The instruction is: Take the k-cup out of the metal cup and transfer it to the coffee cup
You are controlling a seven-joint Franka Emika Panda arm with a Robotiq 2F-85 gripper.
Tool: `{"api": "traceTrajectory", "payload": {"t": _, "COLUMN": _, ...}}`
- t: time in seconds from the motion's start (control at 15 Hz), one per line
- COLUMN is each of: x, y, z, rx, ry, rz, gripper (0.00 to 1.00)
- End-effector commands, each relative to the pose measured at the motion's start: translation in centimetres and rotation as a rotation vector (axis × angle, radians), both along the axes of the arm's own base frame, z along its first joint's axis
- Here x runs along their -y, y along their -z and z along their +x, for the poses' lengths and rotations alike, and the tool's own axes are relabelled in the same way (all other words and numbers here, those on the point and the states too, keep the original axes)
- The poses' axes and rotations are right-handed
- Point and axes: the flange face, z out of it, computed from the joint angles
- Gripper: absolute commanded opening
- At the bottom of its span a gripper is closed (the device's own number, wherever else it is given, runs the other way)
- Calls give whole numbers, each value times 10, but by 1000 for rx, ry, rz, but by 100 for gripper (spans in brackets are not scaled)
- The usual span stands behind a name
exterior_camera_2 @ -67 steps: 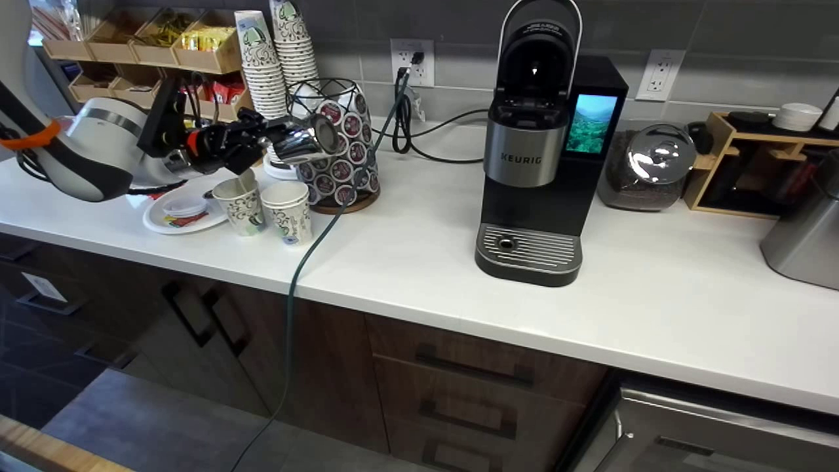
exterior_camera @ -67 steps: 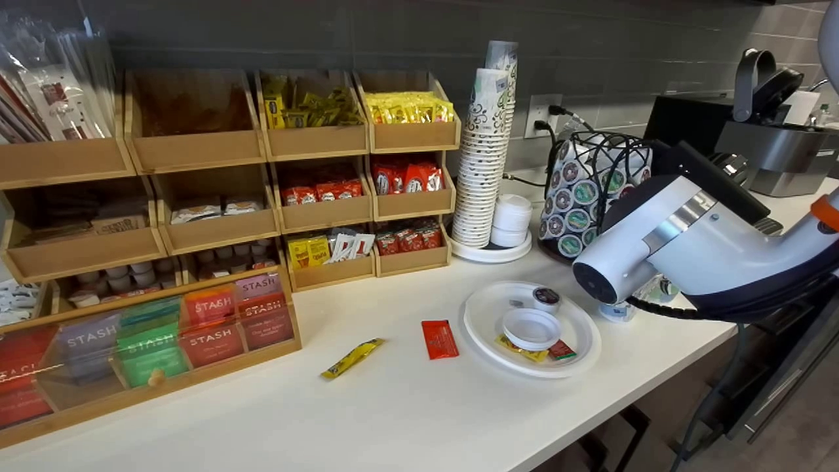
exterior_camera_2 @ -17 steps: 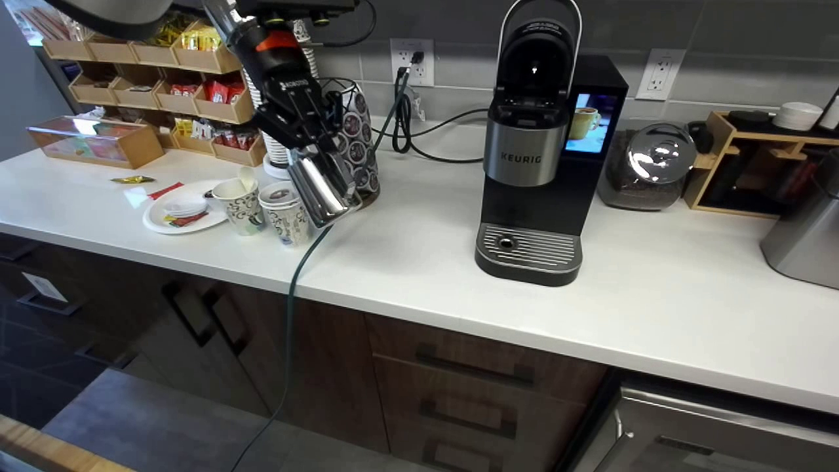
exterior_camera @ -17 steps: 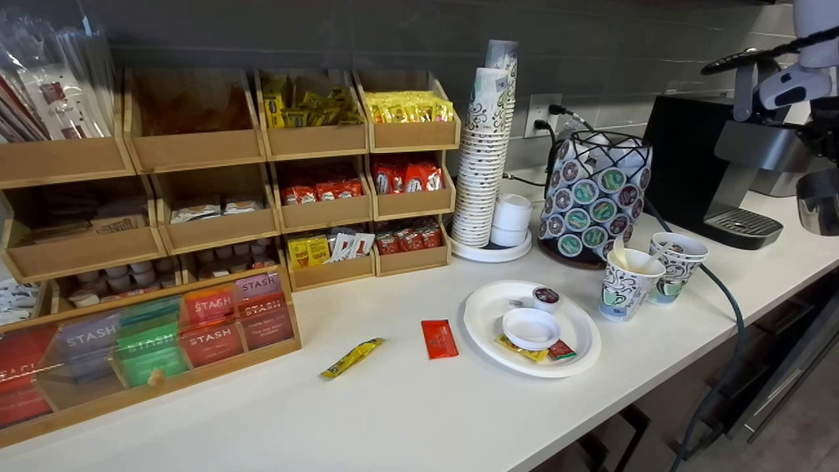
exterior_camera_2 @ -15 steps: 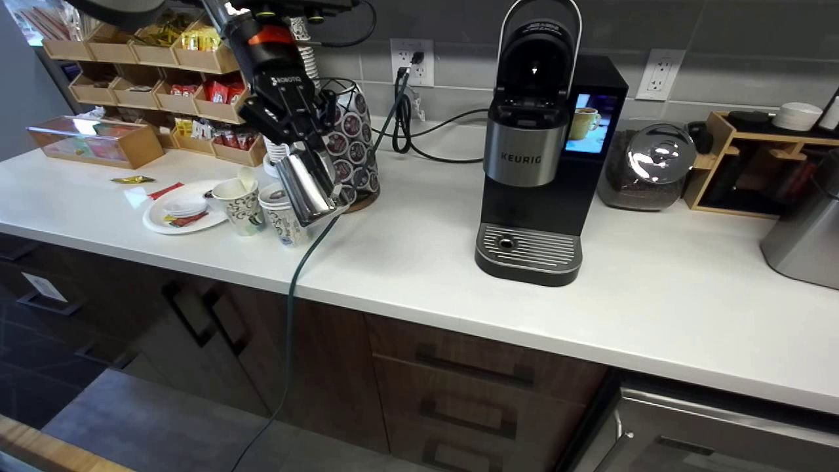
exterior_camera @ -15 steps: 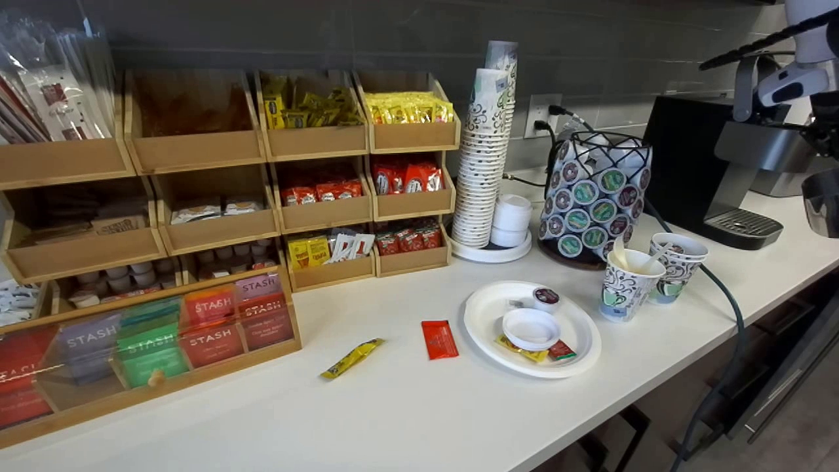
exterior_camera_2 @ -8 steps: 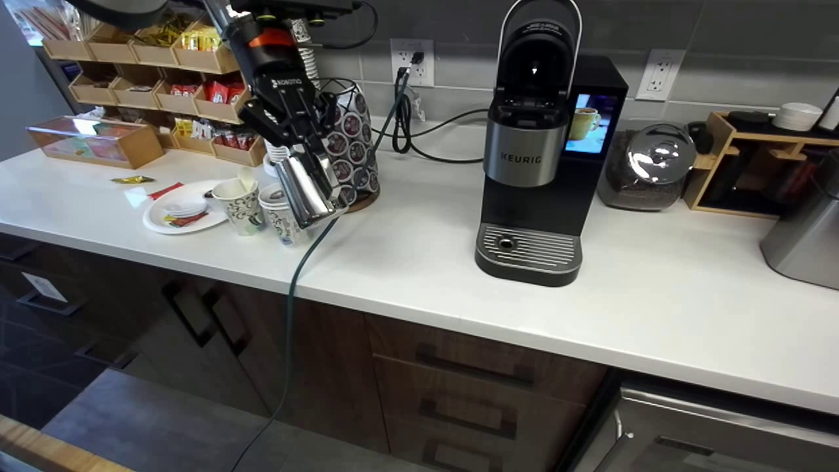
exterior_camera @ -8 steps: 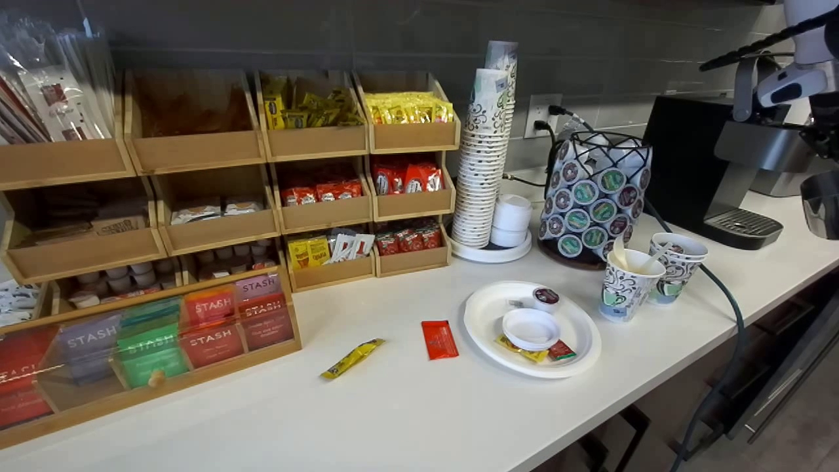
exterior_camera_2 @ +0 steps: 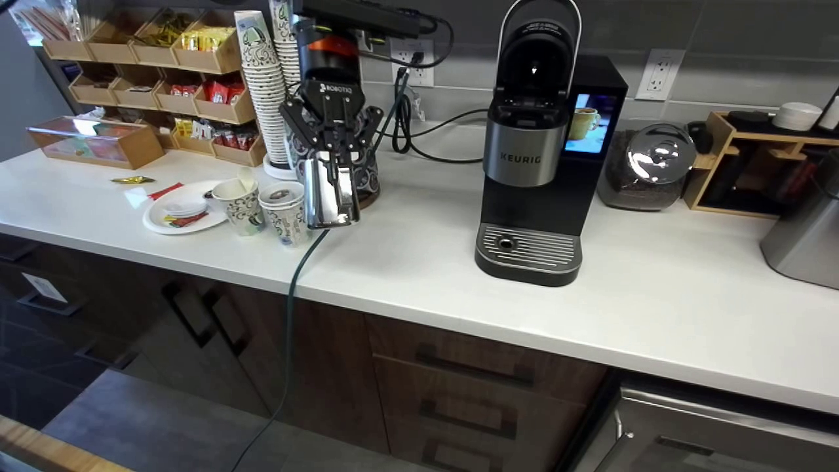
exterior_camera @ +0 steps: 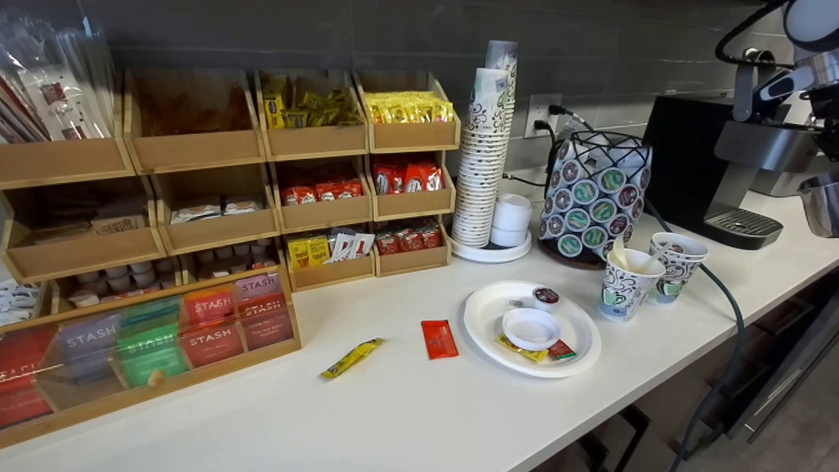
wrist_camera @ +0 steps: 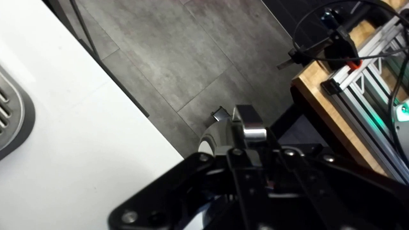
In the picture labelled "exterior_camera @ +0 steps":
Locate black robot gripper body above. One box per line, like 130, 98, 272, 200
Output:
808, 84, 839, 162

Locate metal cup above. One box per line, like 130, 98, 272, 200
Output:
799, 171, 839, 239

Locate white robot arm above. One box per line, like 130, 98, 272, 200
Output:
755, 0, 839, 160

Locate black coffee machine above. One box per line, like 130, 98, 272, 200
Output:
644, 52, 818, 248

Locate patterned paper cup right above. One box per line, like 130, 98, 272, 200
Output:
649, 231, 708, 301

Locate patterned paper cup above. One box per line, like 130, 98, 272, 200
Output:
598, 248, 666, 320
649, 231, 708, 301

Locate patterned paper cup left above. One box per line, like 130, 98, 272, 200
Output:
598, 248, 666, 320

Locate small k-cup on plate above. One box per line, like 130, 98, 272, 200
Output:
531, 285, 560, 311

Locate white cup lid on plate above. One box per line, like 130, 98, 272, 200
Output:
501, 310, 560, 352

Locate stack of white lids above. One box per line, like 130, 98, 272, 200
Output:
489, 193, 531, 247

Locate tall stack of paper cups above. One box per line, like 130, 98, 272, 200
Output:
453, 39, 518, 247

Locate white round plate under cups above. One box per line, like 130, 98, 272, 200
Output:
451, 233, 531, 264

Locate yellow packet on plate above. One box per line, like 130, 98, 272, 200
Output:
498, 335, 551, 365

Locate white paper plate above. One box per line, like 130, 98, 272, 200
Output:
462, 280, 599, 379

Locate red sauce packet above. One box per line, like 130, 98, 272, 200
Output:
422, 320, 459, 360

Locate wooden condiment shelf rack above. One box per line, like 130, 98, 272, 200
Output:
0, 67, 462, 285

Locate yellow stick packet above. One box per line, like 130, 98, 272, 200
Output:
320, 339, 386, 379

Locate clear plastic bag of packets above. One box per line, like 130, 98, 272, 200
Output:
0, 11, 117, 143

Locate wooden tea box organizer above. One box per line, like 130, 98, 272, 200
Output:
0, 267, 302, 445

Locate black power cable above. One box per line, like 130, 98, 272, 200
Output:
501, 103, 749, 472

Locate wire k-cup carousel holder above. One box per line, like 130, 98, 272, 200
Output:
537, 130, 653, 267

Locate wall power outlet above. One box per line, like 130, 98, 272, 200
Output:
523, 94, 560, 138

